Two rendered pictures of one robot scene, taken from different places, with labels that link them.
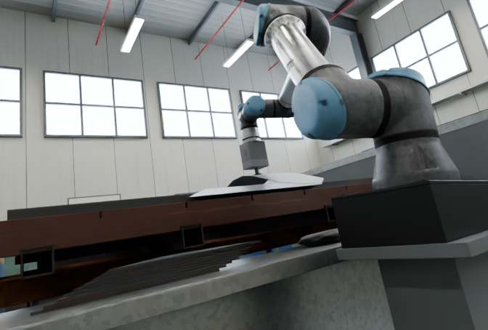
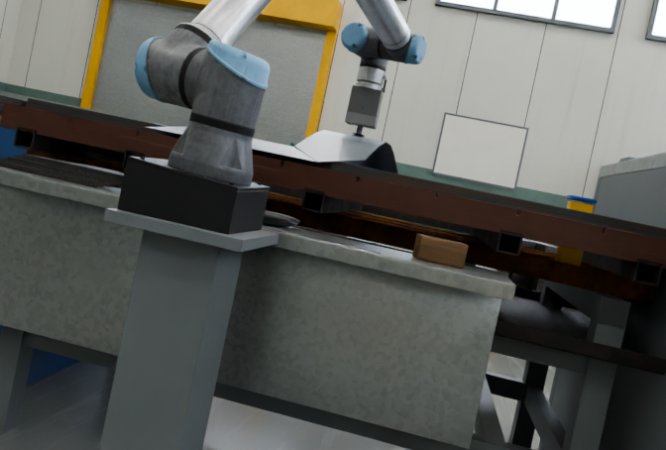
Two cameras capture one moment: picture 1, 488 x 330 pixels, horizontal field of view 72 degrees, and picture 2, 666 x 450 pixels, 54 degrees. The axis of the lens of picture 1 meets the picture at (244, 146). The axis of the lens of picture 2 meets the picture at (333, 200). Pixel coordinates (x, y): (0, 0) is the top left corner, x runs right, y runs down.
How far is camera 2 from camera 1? 128 cm
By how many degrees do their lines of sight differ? 45
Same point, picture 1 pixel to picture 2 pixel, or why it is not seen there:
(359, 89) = (166, 58)
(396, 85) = (202, 61)
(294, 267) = not seen: hidden behind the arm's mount
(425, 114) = (208, 99)
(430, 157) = (186, 143)
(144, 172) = (584, 100)
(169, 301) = (25, 182)
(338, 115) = (144, 81)
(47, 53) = not seen: outside the picture
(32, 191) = (399, 89)
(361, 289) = (292, 292)
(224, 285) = (63, 190)
